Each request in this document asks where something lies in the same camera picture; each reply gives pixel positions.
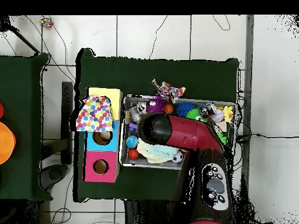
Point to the light teal cloth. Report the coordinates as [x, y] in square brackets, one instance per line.
[156, 151]

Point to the colourful patterned cloth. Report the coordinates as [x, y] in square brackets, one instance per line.
[169, 90]
[94, 114]

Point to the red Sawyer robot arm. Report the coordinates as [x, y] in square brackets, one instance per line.
[187, 130]

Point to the shallow clear bin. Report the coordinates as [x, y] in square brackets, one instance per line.
[122, 156]

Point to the wooden box with three holes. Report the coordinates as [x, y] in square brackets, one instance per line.
[100, 165]

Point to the crushed silver can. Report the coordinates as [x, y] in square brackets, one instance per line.
[139, 108]

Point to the purple spiky monster toy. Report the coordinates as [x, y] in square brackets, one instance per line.
[156, 105]

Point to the small orange basketball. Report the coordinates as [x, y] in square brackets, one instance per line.
[168, 108]

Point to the blue globe ball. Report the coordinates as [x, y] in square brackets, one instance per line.
[132, 141]

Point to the blue spiky ball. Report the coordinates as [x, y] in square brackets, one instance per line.
[185, 109]

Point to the green spiky ball with eyes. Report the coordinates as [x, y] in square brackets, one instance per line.
[190, 113]

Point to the small soccer ball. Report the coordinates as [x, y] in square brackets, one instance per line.
[177, 157]

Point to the dark green table cloth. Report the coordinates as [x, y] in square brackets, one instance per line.
[140, 74]

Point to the green covered side table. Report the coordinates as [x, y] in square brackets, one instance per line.
[23, 93]

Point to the orange bowl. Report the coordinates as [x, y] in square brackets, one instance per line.
[5, 142]

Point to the small colourful toy on floor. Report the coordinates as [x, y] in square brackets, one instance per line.
[46, 21]

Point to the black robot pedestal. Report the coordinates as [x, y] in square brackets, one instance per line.
[149, 214]

